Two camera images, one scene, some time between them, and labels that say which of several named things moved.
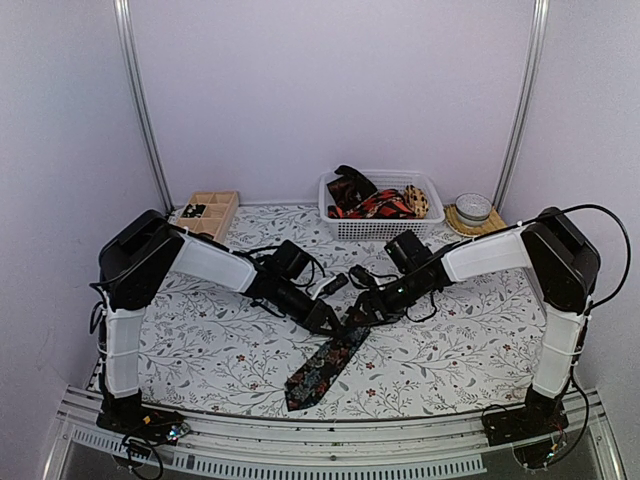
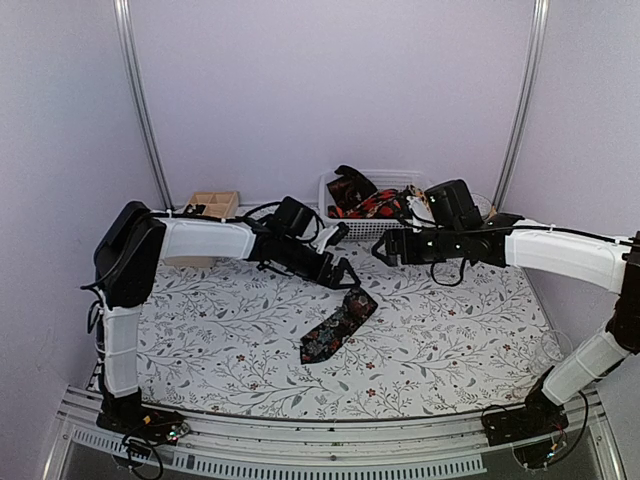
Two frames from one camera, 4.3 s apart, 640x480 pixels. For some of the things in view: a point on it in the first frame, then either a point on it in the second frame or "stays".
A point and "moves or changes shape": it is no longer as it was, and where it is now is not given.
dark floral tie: (308, 385) moves or changes shape
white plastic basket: (387, 229) stays
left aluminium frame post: (124, 17) stays
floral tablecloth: (216, 349) stays
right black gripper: (371, 308) to (408, 250)
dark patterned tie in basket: (350, 188) stays
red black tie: (386, 204) stays
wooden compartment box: (217, 214) stays
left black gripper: (318, 317) to (321, 277)
